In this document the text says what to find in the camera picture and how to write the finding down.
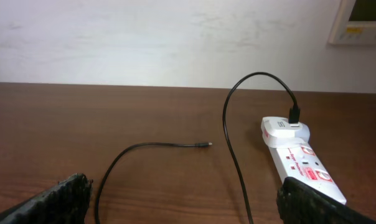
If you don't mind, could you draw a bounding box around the white usb charger plug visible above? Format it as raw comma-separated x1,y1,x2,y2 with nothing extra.
261,116,310,148

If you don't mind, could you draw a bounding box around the black usb charging cable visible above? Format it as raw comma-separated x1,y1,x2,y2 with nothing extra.
94,72,301,224

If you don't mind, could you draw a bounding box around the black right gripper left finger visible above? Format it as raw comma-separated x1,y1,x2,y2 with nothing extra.
0,173,93,224

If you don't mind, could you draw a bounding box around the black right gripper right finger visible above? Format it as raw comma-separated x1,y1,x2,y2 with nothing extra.
276,177,376,224

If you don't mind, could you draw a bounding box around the beige wall control panel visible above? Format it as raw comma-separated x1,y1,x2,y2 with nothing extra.
327,0,376,45

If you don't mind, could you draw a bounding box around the white power strip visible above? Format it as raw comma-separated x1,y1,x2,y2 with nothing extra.
269,144,347,205

